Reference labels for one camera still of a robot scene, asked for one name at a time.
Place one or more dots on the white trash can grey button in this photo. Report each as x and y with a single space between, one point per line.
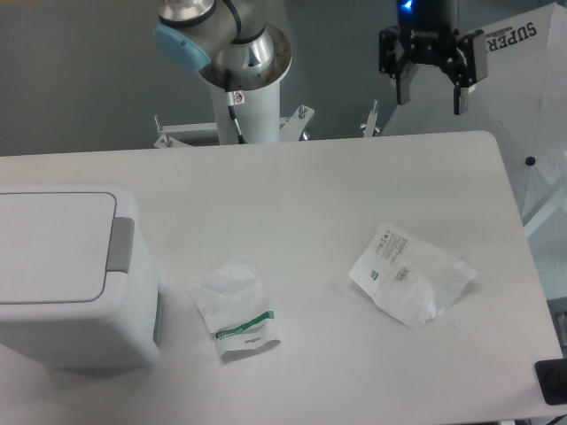
79 288

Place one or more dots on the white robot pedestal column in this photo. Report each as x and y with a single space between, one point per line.
257 112

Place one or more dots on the white pouch green stripe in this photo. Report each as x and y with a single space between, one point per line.
237 309

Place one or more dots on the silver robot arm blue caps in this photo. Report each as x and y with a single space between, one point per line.
231 43

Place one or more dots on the black device table corner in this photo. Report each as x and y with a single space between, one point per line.
551 376

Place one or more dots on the white umbrella superior print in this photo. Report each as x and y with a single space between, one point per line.
522 103

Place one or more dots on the white printed plastic pouch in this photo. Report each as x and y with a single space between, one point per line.
409 279

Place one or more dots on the white metal base frame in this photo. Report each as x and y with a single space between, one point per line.
291 128

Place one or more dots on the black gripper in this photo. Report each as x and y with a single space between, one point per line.
426 35

